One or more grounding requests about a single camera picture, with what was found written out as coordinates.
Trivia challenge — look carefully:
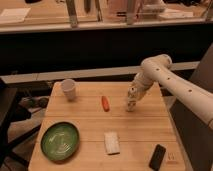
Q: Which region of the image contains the dark office chair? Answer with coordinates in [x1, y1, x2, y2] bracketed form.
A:
[0, 78, 41, 168]

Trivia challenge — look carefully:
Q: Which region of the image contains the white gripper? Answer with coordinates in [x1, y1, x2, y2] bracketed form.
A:
[127, 73, 154, 112]

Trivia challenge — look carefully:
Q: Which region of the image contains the green round plate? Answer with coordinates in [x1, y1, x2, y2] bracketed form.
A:
[40, 122, 80, 162]

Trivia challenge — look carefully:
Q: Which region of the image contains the small white bottle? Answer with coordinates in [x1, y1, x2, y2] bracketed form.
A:
[127, 86, 138, 102]

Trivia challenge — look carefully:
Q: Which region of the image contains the white paper cup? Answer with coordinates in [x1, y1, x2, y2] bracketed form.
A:
[61, 79, 76, 101]

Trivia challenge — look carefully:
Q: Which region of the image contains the black smartphone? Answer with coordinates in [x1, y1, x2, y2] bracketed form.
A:
[149, 144, 166, 171]

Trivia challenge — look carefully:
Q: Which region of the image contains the white rectangular sponge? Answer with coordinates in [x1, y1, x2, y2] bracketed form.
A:
[104, 132, 120, 155]

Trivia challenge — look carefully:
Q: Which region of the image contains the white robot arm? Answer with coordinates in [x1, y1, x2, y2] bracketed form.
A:
[126, 54, 213, 130]

